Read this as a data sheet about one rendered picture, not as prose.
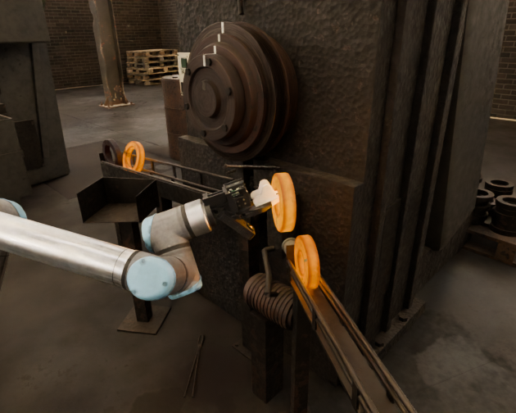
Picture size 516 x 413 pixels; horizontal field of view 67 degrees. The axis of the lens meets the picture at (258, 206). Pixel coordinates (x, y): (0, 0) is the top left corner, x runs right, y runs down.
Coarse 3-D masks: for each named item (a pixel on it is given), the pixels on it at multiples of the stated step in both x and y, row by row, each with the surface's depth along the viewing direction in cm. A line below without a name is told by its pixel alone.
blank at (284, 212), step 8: (280, 176) 99; (288, 176) 99; (272, 184) 107; (280, 184) 97; (288, 184) 97; (280, 192) 98; (288, 192) 96; (280, 200) 98; (288, 200) 96; (272, 208) 110; (280, 208) 99; (288, 208) 96; (280, 216) 100; (288, 216) 96; (280, 224) 101; (288, 224) 98
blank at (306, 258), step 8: (296, 240) 115; (304, 240) 109; (312, 240) 109; (296, 248) 116; (304, 248) 108; (312, 248) 107; (296, 256) 117; (304, 256) 109; (312, 256) 106; (296, 264) 118; (304, 264) 109; (312, 264) 105; (304, 272) 110; (312, 272) 106; (304, 280) 111; (312, 280) 107; (312, 288) 110
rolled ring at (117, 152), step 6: (102, 144) 228; (108, 144) 222; (114, 144) 220; (102, 150) 230; (108, 150) 230; (114, 150) 219; (108, 156) 231; (120, 156) 221; (114, 162) 232; (120, 162) 222
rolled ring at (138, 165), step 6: (132, 144) 213; (138, 144) 210; (126, 150) 217; (132, 150) 218; (138, 150) 208; (126, 156) 218; (138, 156) 208; (144, 156) 209; (126, 162) 218; (138, 162) 207; (132, 168) 212; (138, 168) 209
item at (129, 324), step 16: (80, 192) 163; (96, 192) 174; (112, 192) 181; (128, 192) 180; (144, 192) 164; (80, 208) 164; (96, 208) 175; (112, 208) 178; (128, 208) 176; (144, 208) 165; (128, 224) 171; (128, 240) 175; (144, 304) 189; (128, 320) 195; (144, 320) 193; (160, 320) 194
